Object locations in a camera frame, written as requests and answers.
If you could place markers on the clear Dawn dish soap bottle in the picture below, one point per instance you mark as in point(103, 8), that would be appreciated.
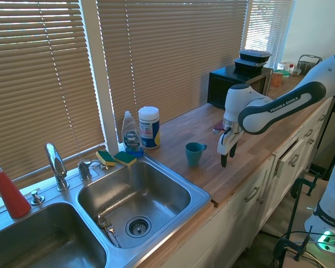
point(132, 136)

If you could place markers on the orange plastic container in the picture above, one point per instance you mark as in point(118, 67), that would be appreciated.
point(276, 79)

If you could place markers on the wide tan window blind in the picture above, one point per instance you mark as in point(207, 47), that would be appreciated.
point(170, 61)
point(36, 83)

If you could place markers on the red spray bottle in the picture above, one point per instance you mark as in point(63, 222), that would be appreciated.
point(12, 198)

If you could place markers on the yellow green sponge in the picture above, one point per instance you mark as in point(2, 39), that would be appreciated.
point(106, 158)
point(125, 159)

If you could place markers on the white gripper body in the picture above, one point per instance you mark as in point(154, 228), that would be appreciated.
point(224, 143)

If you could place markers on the metal spoon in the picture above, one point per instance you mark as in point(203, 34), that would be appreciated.
point(102, 221)

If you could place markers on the black appliance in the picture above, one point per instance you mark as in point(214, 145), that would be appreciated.
point(333, 134)

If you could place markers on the clear plastic containers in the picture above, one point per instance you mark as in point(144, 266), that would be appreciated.
point(287, 68)

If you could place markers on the teal ceramic mug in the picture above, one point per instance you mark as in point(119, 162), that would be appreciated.
point(194, 156)

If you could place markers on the small maroon object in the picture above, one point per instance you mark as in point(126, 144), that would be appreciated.
point(219, 129)

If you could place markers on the stainless steel double sink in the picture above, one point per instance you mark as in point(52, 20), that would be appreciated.
point(145, 192)

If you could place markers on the chrome sink hole cap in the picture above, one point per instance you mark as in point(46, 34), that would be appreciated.
point(37, 198)

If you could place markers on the chrome sink faucet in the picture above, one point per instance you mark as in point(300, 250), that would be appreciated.
point(57, 167)

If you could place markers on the white wipes canister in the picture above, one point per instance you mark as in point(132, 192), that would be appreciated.
point(149, 128)

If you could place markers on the black C clamp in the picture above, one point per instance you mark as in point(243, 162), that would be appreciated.
point(291, 245)
point(303, 184)

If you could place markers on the black microwave oven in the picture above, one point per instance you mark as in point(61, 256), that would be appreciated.
point(226, 86)

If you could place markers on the white window frame post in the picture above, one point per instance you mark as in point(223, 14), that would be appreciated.
point(103, 72)

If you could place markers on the narrow tan window blind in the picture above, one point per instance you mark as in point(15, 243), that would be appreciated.
point(268, 30)

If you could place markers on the white base cabinets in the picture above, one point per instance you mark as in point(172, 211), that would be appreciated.
point(240, 217)

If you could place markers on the metal sink drain strainer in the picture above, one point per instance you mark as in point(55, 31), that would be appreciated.
point(138, 226)

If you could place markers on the black plastic food container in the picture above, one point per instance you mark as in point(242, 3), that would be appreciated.
point(247, 67)
point(254, 55)

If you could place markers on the metal fork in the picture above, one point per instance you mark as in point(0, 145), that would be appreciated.
point(113, 233)

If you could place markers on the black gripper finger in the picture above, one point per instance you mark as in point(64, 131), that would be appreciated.
point(233, 150)
point(224, 160)

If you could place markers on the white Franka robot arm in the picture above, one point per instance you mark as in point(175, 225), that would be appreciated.
point(282, 109)

